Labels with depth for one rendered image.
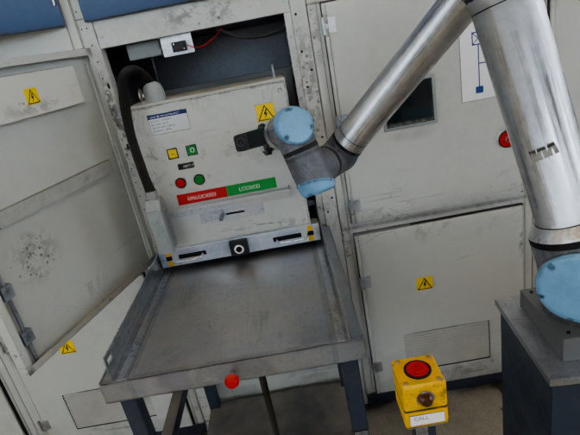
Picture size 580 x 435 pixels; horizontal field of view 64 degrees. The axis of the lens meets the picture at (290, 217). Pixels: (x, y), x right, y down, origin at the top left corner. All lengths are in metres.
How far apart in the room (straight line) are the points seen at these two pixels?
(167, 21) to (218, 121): 0.35
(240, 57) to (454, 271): 1.36
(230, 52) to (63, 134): 1.07
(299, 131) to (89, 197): 0.75
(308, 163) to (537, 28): 0.52
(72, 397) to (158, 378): 1.08
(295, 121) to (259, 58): 1.27
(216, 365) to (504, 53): 0.86
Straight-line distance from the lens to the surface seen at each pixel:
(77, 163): 1.55
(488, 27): 0.91
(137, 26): 1.61
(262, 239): 1.54
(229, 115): 1.45
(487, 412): 2.15
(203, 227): 1.56
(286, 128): 1.09
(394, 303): 1.87
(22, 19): 1.65
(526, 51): 0.90
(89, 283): 1.56
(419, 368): 0.93
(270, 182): 1.49
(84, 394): 2.19
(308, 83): 1.57
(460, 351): 2.10
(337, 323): 1.16
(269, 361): 1.12
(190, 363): 1.16
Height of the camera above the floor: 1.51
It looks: 21 degrees down
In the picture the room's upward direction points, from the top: 11 degrees counter-clockwise
